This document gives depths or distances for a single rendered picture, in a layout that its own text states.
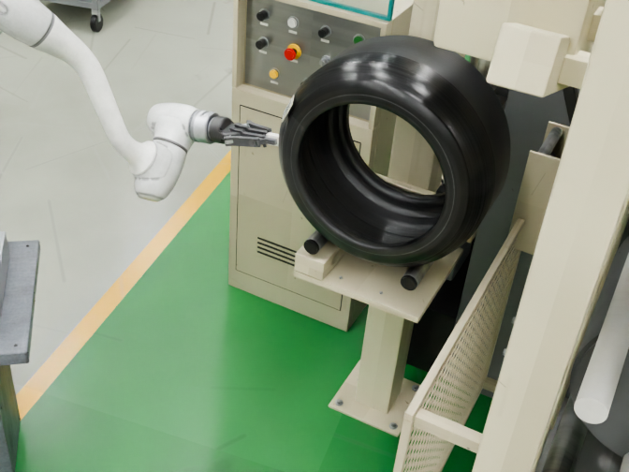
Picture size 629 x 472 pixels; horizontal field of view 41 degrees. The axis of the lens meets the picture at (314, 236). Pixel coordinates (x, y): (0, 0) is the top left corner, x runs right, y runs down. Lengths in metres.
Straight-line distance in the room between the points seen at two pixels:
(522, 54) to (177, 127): 1.21
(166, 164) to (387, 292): 0.69
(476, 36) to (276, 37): 1.47
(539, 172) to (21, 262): 1.50
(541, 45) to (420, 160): 1.06
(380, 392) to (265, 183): 0.87
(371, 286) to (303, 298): 1.07
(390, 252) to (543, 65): 0.85
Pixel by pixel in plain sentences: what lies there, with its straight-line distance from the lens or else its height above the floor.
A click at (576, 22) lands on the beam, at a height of 1.74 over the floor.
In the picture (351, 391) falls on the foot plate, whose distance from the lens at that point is 3.09.
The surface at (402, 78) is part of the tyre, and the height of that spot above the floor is 1.43.
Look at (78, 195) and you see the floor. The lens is 4.10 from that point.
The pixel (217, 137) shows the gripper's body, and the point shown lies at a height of 1.09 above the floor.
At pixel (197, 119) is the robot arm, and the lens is 2.34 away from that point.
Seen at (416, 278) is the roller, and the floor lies 0.92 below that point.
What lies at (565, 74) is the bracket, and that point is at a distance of 1.49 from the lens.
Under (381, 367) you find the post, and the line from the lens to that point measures 2.90.
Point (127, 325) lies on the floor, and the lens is 3.34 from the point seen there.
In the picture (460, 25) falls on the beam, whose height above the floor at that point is 1.69.
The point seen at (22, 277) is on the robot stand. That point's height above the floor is 0.65.
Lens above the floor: 2.23
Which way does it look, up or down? 36 degrees down
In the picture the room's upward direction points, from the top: 5 degrees clockwise
